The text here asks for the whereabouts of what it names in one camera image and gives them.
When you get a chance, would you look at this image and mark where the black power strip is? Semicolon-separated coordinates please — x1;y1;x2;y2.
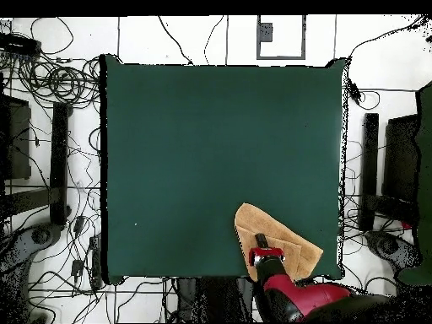
0;32;42;57

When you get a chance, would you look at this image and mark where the gray floor hatch frame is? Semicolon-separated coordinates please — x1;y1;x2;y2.
255;14;307;61

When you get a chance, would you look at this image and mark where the thin black floor cable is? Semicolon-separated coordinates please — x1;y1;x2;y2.
157;15;194;65
202;14;225;65

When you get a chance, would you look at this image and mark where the tan terry towel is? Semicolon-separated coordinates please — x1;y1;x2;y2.
233;202;324;283

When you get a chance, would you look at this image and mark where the dark green table cloth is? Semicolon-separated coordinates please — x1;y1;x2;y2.
100;53;348;286

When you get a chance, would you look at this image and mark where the gray black floor stand base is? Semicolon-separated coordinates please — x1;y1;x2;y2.
365;230;421;271
0;224;65;271

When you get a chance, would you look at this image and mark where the black metal stand frame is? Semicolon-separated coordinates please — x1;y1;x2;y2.
358;112;421;232
3;101;73;226

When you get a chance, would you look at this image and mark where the gray square floor box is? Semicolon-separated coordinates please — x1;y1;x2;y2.
256;22;273;43

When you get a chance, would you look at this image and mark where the dark green fabric sheet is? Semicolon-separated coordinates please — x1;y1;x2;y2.
397;80;432;286

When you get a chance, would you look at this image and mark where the black plug with cable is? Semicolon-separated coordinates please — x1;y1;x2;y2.
346;78;381;111

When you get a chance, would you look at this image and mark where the coil of black cables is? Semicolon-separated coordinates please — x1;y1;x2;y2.
18;57;101;109

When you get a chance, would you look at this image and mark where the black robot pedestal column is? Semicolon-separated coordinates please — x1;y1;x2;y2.
175;277;257;323

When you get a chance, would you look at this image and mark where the black box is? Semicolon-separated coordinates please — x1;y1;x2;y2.
0;95;32;181
382;114;421;203

